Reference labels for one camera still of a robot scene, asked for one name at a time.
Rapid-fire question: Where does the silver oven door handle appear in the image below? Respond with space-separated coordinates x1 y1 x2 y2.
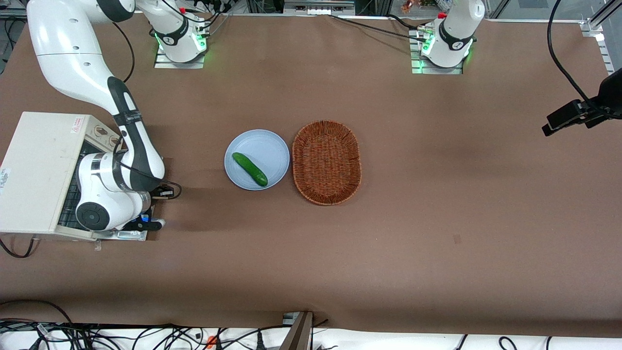
96 230 148 242

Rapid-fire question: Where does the white toaster oven body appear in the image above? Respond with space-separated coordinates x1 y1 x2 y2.
0 112 123 242

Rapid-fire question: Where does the green cucumber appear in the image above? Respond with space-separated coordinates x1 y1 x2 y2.
231 152 269 188

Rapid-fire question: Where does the light blue round plate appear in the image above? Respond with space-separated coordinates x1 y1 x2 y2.
224 129 291 191

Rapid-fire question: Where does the brown wicker oval basket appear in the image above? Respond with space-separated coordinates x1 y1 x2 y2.
292 120 363 206

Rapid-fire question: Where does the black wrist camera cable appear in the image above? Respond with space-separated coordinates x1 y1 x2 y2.
113 148 183 201

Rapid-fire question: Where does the black floor cable bundle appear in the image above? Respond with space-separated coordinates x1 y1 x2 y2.
0 318 292 350

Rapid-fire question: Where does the black looped cable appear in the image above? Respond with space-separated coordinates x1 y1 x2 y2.
0 299 74 327

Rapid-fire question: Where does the black oven power cable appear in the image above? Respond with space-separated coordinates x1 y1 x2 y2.
0 236 37 259

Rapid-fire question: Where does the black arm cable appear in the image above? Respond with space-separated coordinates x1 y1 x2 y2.
111 20 136 83

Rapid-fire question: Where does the brown camera stand post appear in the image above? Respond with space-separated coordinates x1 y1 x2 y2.
280 311 314 350

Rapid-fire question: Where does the long black table cable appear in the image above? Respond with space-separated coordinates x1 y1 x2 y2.
316 12 431 42

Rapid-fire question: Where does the black camera box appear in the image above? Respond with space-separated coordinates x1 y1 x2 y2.
541 99 599 137

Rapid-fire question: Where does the aluminium frame profile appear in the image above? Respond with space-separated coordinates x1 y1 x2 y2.
579 0 622 74

